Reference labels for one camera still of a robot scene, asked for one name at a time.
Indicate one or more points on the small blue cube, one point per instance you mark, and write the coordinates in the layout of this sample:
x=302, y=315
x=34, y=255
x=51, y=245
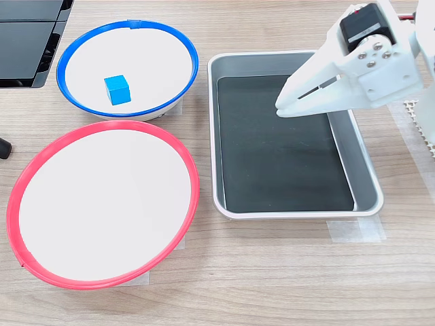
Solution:
x=118, y=91

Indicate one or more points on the black tray mat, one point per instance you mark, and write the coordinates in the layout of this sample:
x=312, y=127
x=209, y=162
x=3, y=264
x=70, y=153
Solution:
x=272, y=156

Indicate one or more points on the steel tray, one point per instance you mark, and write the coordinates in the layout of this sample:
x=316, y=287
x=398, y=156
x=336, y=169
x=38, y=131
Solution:
x=368, y=176

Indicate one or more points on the clear tape strip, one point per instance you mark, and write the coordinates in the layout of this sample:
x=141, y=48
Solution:
x=180, y=242
x=357, y=231
x=137, y=280
x=176, y=108

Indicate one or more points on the white plate blue rim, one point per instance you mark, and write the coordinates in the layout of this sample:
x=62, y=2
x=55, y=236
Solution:
x=153, y=64

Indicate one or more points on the white plate red rim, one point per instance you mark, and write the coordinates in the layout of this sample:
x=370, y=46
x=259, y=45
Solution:
x=102, y=203

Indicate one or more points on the black flat device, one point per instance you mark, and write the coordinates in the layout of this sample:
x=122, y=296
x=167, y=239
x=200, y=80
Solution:
x=23, y=51

